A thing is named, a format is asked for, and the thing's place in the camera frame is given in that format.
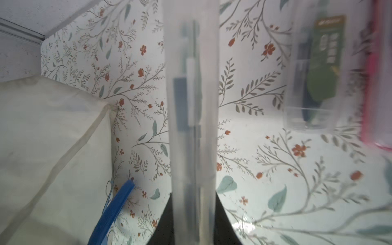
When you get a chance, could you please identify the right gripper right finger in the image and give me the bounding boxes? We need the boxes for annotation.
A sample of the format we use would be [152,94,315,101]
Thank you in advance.
[214,194,242,245]

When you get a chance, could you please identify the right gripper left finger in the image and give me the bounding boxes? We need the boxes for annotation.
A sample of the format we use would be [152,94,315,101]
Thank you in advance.
[147,195,174,245]

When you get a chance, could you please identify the white canvas bag blue handles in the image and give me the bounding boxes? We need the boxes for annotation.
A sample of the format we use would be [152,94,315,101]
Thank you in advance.
[1,76,134,245]

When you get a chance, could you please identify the pink clear stationery case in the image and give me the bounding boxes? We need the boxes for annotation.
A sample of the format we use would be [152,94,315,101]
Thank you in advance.
[360,1,392,152]

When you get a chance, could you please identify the clear pen case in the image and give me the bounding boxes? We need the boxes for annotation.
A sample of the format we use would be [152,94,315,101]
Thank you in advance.
[163,1,219,245]

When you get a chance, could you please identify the clear green compass set case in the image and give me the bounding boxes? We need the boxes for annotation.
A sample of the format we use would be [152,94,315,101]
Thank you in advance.
[284,1,356,133]

